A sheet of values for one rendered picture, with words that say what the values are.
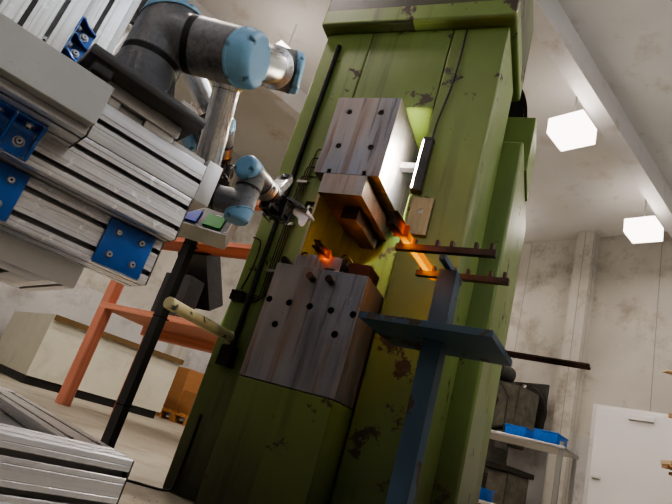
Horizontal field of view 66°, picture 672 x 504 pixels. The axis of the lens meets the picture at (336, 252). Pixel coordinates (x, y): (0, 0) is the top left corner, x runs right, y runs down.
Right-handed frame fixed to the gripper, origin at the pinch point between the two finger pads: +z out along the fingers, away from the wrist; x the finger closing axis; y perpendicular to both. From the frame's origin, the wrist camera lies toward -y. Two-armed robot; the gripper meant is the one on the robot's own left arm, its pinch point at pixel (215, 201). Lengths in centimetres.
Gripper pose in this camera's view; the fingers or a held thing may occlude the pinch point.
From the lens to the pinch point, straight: 207.7
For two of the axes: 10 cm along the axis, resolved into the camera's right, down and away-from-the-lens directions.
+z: -2.2, 7.3, 6.5
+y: 2.0, -6.2, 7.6
